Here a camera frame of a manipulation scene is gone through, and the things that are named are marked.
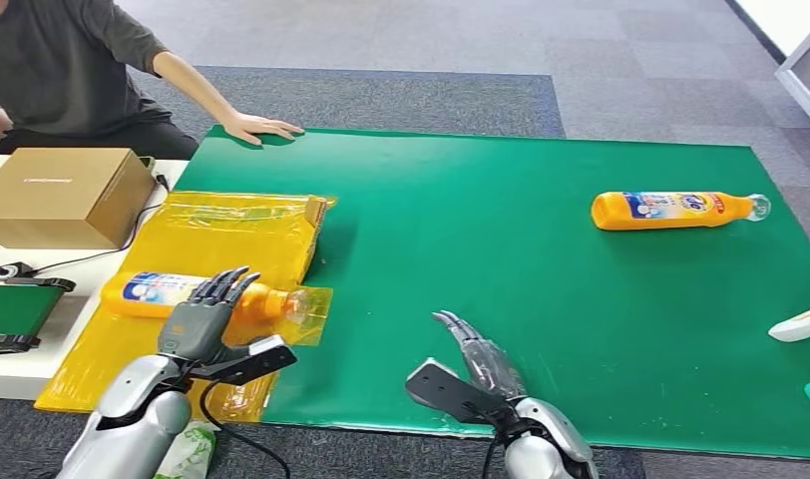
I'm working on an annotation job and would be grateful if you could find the person's left hand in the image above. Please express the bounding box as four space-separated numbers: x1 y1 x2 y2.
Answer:
220 111 306 148

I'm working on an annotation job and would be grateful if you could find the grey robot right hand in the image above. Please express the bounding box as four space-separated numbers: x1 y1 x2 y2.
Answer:
430 309 530 406

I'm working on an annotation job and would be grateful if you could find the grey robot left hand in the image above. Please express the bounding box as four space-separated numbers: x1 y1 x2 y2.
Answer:
156 265 262 366

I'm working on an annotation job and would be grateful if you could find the orange detergent bottle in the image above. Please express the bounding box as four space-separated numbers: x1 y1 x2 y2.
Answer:
591 191 773 232
100 270 314 326

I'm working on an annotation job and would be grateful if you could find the yellow film wrapped cardboard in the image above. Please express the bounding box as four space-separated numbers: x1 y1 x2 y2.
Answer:
33 191 338 425

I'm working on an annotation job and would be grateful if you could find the green table mat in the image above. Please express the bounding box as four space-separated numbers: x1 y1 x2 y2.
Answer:
174 125 810 462

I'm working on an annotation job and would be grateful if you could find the green white plastic bag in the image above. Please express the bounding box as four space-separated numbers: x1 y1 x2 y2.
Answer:
152 421 219 479

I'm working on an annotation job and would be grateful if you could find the white side table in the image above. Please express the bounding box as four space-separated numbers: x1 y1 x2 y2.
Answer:
0 154 193 402

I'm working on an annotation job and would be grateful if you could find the small green belt conveyor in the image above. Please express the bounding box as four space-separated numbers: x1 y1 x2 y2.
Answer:
0 276 78 357

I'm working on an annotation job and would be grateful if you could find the brown cardboard box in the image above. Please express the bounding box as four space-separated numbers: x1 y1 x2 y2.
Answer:
0 146 158 251

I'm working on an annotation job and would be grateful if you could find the black flat device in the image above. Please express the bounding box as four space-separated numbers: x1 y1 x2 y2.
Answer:
0 261 39 283

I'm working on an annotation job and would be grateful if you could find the person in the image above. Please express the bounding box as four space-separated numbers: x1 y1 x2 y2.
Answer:
0 0 202 160

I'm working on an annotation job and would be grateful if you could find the white framed screen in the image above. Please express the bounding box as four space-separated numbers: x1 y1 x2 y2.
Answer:
774 11 810 142

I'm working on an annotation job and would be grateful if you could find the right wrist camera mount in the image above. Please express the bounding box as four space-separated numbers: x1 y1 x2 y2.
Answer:
404 357 512 426

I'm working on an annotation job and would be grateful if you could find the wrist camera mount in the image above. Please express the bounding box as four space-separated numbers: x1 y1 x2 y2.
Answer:
404 357 512 426
187 334 299 389

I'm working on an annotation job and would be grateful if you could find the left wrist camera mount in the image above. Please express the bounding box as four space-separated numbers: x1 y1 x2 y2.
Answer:
187 334 299 389

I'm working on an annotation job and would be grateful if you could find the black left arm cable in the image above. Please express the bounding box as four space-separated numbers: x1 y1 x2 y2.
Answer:
198 379 294 479

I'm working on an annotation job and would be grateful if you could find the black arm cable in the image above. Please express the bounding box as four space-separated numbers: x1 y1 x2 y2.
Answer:
198 379 294 479
480 434 507 479

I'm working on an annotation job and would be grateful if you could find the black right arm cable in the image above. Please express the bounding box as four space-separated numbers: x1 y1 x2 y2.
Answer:
480 434 507 479

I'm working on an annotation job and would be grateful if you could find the black power cable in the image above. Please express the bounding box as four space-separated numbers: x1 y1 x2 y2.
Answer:
20 172 173 276

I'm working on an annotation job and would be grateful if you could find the white plastic handle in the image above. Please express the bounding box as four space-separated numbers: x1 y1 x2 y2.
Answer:
767 301 810 344

